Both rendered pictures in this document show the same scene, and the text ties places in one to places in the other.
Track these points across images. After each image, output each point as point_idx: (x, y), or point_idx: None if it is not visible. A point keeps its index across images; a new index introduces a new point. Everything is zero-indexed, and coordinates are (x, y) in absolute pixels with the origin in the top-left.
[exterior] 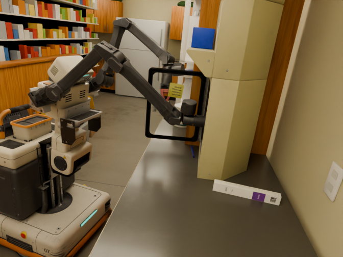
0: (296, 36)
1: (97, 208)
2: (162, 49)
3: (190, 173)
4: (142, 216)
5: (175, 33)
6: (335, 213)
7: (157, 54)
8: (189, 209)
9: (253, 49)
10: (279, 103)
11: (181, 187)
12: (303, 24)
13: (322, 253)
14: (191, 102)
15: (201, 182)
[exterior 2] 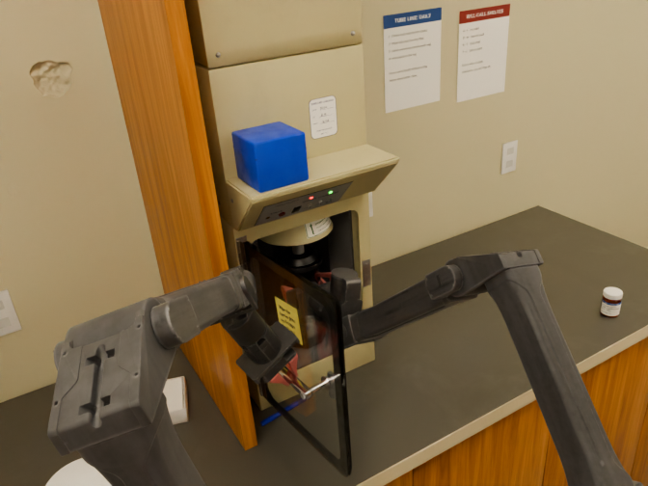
0: (89, 102)
1: None
2: (228, 274)
3: (371, 372)
4: None
5: None
6: (378, 220)
7: (239, 299)
8: (451, 331)
9: None
10: (127, 244)
11: (420, 359)
12: (113, 71)
13: (383, 259)
14: (347, 271)
15: (381, 350)
